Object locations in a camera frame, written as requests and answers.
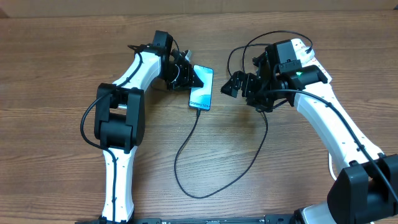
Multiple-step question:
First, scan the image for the blue Samsung smartphone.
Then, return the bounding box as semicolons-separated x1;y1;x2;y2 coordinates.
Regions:
188;65;214;111

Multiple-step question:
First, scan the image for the black USB charging cable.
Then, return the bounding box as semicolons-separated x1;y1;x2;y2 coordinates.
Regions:
173;30;314;200

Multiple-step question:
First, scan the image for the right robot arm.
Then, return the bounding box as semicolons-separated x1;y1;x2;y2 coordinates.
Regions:
221;39;397;223

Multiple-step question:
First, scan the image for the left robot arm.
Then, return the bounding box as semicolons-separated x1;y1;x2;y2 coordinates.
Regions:
94;30;204;223

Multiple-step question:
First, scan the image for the white USB charger plug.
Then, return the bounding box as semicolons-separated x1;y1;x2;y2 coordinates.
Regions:
297;47;315;63

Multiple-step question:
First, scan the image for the white power strip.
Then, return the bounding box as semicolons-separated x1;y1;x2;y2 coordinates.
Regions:
290;39;332;83

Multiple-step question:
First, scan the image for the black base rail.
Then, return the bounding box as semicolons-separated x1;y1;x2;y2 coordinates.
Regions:
74;214;299;224

